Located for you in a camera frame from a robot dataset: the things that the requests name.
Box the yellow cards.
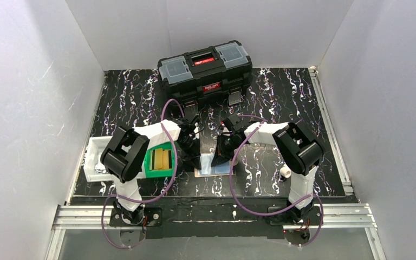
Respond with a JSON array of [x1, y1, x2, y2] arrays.
[[150, 148, 172, 171]]

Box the printed card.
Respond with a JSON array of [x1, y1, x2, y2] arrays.
[[94, 163, 107, 174]]

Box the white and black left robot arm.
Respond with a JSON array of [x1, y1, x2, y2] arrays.
[[100, 115, 201, 225]]

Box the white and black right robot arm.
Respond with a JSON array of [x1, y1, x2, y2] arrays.
[[211, 114, 324, 222]]

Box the green plastic bin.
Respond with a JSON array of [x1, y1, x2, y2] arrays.
[[143, 142, 176, 178]]

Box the black plastic toolbox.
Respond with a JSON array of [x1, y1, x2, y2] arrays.
[[157, 40, 252, 107]]

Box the white plastic bin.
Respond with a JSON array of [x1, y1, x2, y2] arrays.
[[83, 136, 113, 183]]

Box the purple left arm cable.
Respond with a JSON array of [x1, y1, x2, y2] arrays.
[[101, 99, 186, 250]]

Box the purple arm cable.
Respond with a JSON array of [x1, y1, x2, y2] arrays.
[[101, 99, 186, 250], [227, 114, 324, 248]]

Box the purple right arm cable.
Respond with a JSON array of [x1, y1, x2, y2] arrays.
[[227, 114, 324, 248]]

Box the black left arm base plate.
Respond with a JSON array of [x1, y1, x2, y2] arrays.
[[108, 206, 163, 227]]

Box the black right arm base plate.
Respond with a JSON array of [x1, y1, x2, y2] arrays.
[[265, 205, 322, 230]]

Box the aluminium front rail frame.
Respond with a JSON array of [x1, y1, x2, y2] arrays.
[[46, 203, 386, 259]]

